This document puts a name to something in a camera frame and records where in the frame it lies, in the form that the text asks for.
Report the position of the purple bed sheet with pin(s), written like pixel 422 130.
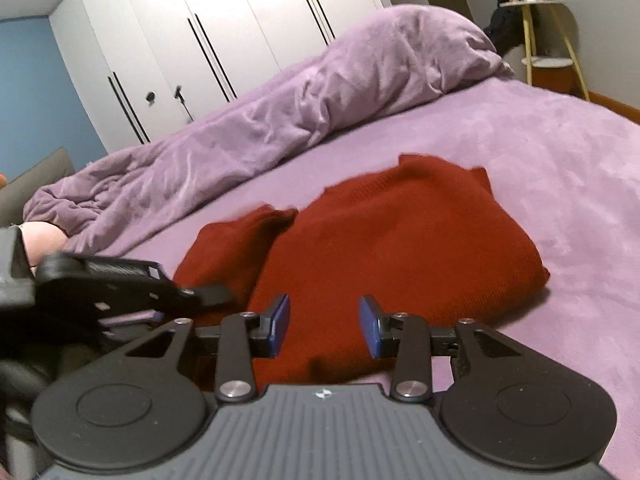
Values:
pixel 575 185

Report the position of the yellow-legged side table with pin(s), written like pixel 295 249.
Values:
pixel 537 7

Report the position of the pink plush toy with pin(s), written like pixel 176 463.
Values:
pixel 46 239

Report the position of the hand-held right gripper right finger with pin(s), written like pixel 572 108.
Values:
pixel 370 327

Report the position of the red knit button cardigan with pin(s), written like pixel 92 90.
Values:
pixel 380 240

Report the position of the purple duvet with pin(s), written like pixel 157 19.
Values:
pixel 300 110

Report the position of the white wardrobe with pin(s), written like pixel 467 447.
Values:
pixel 165 40

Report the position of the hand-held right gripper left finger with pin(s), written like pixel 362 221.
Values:
pixel 280 325

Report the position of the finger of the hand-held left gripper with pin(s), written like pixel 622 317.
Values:
pixel 205 297

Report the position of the black cloth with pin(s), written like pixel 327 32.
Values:
pixel 502 25

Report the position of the grey headboard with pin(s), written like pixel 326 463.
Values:
pixel 35 180

